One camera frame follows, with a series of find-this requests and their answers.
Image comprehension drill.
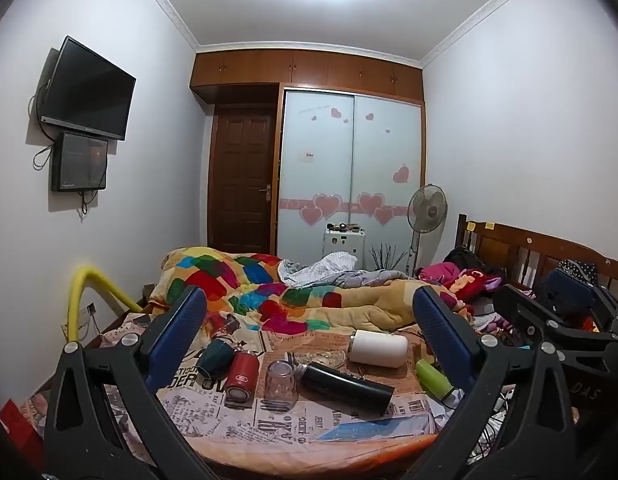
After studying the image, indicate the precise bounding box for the black wall television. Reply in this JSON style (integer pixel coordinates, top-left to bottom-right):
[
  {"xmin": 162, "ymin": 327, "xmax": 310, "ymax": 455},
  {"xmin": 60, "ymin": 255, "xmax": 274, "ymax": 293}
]
[{"xmin": 39, "ymin": 36, "xmax": 136, "ymax": 141}]

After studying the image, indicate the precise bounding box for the black bag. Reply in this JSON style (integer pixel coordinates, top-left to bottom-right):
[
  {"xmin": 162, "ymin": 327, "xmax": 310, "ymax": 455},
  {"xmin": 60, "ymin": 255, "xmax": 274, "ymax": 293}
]
[{"xmin": 441, "ymin": 246, "xmax": 486, "ymax": 274}]

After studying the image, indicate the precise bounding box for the green bottle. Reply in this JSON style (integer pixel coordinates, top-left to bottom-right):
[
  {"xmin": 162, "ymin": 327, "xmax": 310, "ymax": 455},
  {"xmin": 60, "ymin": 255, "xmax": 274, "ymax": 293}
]
[{"xmin": 414, "ymin": 358, "xmax": 455, "ymax": 397}]

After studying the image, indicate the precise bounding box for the yellow foam tube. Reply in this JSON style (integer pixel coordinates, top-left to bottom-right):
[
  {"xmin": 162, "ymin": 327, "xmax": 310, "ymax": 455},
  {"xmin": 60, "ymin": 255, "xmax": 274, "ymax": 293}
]
[{"xmin": 65, "ymin": 266, "xmax": 144, "ymax": 345}]

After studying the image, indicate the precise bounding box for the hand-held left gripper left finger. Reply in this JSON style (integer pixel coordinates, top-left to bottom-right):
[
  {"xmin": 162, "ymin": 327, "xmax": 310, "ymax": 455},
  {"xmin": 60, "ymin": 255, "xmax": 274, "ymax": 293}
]
[{"xmin": 43, "ymin": 285, "xmax": 213, "ymax": 480}]

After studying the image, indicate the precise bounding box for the clear glass cup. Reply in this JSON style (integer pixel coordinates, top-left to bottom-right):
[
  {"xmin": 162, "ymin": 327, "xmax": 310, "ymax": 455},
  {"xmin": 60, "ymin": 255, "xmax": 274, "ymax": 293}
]
[{"xmin": 263, "ymin": 360, "xmax": 299, "ymax": 411}]

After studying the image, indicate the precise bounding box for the glass sliding door wardrobe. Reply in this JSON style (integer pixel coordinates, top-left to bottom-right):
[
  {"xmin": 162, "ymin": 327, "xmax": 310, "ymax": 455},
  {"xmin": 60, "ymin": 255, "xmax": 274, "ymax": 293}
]
[{"xmin": 277, "ymin": 85, "xmax": 424, "ymax": 273}]

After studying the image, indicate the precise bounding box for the brown wooden overhead cabinet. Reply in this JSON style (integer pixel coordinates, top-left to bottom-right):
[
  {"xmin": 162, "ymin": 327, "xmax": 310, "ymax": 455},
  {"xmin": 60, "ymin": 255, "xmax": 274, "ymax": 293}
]
[{"xmin": 190, "ymin": 50, "xmax": 424, "ymax": 107}]

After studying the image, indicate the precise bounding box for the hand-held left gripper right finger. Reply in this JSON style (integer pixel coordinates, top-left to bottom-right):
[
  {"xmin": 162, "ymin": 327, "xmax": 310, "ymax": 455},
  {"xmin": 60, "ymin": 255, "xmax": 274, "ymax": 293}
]
[{"xmin": 409, "ymin": 287, "xmax": 579, "ymax": 480}]

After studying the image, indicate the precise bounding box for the dark spiky plant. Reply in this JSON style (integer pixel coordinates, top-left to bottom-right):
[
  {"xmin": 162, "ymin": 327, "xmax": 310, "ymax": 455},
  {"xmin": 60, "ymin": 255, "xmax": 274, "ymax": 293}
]
[{"xmin": 369, "ymin": 242, "xmax": 408, "ymax": 277}]

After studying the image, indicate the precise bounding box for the red bag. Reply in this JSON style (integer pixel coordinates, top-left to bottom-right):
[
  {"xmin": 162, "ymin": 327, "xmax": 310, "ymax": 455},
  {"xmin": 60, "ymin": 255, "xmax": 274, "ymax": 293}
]
[{"xmin": 0, "ymin": 399, "xmax": 44, "ymax": 472}]

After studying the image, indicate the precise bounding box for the black monitor cable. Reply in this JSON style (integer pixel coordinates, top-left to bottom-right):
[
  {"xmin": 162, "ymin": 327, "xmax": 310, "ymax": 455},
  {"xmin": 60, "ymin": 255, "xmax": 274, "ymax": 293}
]
[{"xmin": 33, "ymin": 144, "xmax": 56, "ymax": 171}]

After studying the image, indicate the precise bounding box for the brown wooden door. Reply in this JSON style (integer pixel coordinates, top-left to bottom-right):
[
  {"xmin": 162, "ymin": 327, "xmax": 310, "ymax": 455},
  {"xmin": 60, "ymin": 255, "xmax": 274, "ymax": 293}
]
[{"xmin": 207, "ymin": 104, "xmax": 280, "ymax": 256}]

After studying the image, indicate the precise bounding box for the newspaper print bed sheet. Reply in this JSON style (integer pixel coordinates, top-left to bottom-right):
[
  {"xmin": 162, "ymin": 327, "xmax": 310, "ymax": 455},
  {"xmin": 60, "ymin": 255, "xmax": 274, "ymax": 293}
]
[{"xmin": 19, "ymin": 310, "xmax": 495, "ymax": 478}]

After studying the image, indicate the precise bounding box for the polka dot bag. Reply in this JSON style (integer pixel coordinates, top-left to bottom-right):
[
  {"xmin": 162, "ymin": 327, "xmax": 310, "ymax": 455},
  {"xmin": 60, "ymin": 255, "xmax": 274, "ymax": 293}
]
[{"xmin": 558, "ymin": 259, "xmax": 600, "ymax": 287}]

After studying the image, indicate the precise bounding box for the standing electric fan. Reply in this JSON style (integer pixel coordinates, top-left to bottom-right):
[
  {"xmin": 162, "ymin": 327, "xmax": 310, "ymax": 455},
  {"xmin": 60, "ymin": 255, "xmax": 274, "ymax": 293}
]
[{"xmin": 407, "ymin": 184, "xmax": 448, "ymax": 277}]

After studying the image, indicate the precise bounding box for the grey striped cloth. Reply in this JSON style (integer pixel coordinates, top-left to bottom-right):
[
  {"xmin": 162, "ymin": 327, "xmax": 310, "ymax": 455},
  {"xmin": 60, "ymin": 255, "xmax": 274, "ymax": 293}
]
[{"xmin": 279, "ymin": 251, "xmax": 411, "ymax": 289}]

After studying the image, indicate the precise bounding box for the red cup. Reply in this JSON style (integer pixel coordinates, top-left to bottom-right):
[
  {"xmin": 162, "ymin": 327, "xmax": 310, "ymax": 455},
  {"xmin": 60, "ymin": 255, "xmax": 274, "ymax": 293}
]
[{"xmin": 224, "ymin": 351, "xmax": 260, "ymax": 404}]

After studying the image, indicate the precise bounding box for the pink plush toy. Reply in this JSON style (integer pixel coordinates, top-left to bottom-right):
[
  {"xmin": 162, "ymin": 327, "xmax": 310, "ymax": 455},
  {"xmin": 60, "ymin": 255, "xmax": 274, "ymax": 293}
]
[{"xmin": 419, "ymin": 262, "xmax": 506, "ymax": 307}]

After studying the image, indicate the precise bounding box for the dark green cup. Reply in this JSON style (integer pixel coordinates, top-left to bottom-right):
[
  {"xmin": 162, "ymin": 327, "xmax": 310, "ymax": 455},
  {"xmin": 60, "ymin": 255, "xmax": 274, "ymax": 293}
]
[{"xmin": 196, "ymin": 338, "xmax": 236, "ymax": 382}]

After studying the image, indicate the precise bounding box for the white thermos bottle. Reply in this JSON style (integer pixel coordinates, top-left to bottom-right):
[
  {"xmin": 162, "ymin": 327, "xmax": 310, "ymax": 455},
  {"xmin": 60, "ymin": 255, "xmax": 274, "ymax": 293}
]
[{"xmin": 348, "ymin": 330, "xmax": 409, "ymax": 369}]

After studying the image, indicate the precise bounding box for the black thermos bottle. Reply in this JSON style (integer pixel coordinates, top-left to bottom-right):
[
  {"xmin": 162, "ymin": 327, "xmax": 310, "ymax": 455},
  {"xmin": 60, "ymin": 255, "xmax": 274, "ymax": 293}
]
[{"xmin": 301, "ymin": 361, "xmax": 395, "ymax": 416}]

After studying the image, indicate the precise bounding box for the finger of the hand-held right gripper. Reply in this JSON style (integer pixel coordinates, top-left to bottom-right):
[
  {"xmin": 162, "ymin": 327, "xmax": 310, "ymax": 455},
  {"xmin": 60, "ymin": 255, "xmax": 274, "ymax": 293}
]
[
  {"xmin": 493, "ymin": 284, "xmax": 618, "ymax": 361},
  {"xmin": 535, "ymin": 268, "xmax": 618, "ymax": 333}
]

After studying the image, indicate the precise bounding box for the clear glass dish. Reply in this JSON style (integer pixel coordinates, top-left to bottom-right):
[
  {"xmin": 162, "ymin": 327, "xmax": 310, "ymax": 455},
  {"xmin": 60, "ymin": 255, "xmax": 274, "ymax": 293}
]
[{"xmin": 289, "ymin": 349, "xmax": 348, "ymax": 372}]

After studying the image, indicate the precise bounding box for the small white appliance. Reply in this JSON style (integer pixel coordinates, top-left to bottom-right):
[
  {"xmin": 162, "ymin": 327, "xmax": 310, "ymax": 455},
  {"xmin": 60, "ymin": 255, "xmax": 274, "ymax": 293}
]
[{"xmin": 323, "ymin": 224, "xmax": 366, "ymax": 271}]

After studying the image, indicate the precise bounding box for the colourful patchwork blanket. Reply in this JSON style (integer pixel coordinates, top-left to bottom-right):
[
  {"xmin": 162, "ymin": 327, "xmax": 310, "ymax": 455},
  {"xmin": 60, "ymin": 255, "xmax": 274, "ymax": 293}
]
[{"xmin": 149, "ymin": 246, "xmax": 465, "ymax": 335}]

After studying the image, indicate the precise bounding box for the brown wooden headboard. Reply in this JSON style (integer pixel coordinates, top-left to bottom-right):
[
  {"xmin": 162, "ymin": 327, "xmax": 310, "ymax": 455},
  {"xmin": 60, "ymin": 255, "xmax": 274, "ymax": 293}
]
[{"xmin": 455, "ymin": 214, "xmax": 618, "ymax": 293}]

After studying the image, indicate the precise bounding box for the small black wall monitor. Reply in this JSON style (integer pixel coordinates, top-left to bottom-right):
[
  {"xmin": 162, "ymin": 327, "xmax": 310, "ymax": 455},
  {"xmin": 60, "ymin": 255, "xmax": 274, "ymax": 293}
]
[{"xmin": 51, "ymin": 132, "xmax": 108, "ymax": 192}]

